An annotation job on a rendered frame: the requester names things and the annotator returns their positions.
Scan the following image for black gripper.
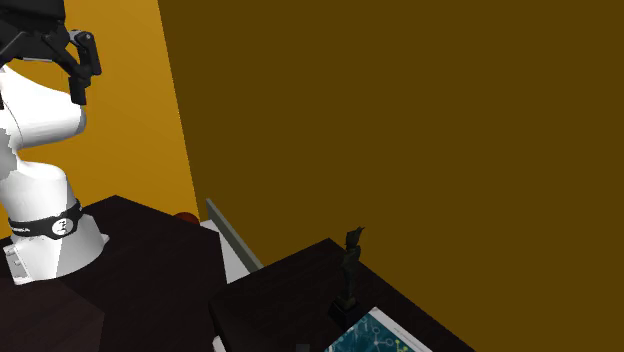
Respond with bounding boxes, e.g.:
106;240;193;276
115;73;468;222
0;0;104;107

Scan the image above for dark robot stand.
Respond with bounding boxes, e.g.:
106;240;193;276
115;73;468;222
0;194;229;352

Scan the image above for dark wooden table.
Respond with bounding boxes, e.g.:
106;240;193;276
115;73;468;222
208;237;477;352

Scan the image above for dark figure statue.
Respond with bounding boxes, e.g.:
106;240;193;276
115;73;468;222
326;225;367;330

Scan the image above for white tablet with teal screen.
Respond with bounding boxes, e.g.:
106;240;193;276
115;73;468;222
323;306;434;352

